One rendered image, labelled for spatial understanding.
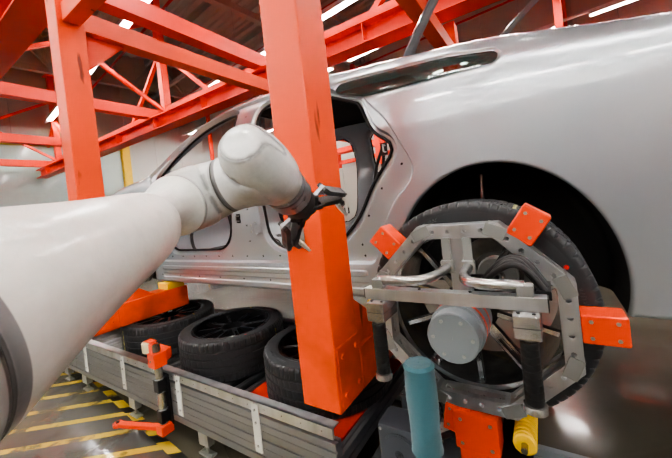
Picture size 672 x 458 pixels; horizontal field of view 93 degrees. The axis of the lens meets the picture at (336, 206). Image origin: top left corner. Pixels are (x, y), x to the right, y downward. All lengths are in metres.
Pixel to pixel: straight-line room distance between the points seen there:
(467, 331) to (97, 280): 0.81
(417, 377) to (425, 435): 0.16
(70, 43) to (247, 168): 2.54
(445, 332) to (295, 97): 0.84
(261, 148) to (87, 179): 2.28
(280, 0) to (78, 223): 1.15
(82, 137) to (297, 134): 1.92
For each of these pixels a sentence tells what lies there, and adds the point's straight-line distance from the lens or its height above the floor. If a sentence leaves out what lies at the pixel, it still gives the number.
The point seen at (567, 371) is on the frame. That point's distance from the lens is 1.06.
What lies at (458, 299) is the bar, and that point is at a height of 0.97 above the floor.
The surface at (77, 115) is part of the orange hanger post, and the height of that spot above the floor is 1.99.
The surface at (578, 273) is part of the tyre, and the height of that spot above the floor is 0.97.
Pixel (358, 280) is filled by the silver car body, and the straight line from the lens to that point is 1.63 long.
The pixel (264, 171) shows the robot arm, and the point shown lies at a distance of 0.51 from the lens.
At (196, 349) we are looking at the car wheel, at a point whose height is 0.48.
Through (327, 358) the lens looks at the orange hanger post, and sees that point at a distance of 1.18.
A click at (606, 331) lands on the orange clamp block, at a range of 1.02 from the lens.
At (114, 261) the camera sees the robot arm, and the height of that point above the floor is 1.20.
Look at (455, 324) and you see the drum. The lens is 0.90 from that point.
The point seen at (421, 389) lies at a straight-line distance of 1.03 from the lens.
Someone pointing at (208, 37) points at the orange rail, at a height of 3.31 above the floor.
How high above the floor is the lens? 1.22
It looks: 1 degrees down
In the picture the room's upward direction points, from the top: 6 degrees counter-clockwise
